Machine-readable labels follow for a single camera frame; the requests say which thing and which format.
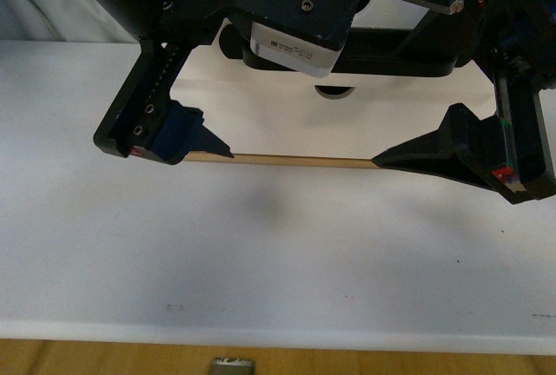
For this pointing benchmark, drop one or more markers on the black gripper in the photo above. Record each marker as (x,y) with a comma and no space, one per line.
(512,41)

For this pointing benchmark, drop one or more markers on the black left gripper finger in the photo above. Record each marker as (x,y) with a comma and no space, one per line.
(182,132)

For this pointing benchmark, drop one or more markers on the wooden drawer cabinet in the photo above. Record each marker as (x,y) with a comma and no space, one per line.
(283,160)

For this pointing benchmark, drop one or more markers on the white lower drawer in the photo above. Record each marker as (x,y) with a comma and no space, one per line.
(280,113)

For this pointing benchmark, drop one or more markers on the grey metal object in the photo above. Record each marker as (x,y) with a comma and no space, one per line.
(231,366)

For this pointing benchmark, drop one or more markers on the black lower drawer handle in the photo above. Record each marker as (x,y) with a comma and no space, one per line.
(333,92)

